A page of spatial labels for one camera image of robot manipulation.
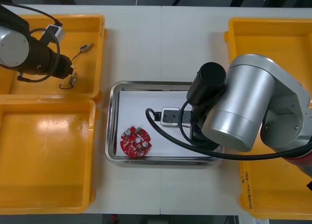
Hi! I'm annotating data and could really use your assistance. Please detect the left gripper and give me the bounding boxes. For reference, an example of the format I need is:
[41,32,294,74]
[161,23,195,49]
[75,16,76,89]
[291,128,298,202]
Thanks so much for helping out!
[49,49,76,80]

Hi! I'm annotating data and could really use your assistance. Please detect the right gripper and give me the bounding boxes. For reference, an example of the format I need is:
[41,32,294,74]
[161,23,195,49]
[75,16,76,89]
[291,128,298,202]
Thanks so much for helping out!
[181,103,218,150]

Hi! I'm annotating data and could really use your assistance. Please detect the metal solenoid pale label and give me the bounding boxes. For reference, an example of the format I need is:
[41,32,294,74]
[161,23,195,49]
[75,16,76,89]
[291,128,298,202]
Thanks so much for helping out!
[59,71,78,90]

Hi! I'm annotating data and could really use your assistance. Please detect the metal solenoid blue label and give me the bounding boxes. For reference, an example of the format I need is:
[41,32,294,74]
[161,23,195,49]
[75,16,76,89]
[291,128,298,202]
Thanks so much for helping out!
[70,42,95,63]

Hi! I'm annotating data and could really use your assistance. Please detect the yellow-orange plastic bin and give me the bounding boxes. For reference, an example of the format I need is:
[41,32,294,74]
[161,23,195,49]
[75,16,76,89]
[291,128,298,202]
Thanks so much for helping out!
[224,18,312,107]
[0,98,100,215]
[0,14,108,101]

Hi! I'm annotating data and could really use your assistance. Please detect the round red circuit board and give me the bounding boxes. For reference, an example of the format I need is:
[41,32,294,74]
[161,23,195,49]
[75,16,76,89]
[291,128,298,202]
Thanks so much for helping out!
[120,126,154,159]

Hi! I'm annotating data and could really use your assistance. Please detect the white sheet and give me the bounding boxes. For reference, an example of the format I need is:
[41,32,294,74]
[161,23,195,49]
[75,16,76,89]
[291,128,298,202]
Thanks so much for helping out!
[116,90,221,158]

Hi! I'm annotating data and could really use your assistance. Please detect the steel tray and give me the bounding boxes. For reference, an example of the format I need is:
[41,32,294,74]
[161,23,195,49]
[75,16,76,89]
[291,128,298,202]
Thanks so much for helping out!
[105,81,224,166]

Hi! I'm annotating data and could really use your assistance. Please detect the yellow-orange bin with handwriting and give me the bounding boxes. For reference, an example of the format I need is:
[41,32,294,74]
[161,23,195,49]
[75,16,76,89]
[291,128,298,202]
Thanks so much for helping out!
[238,158,312,220]

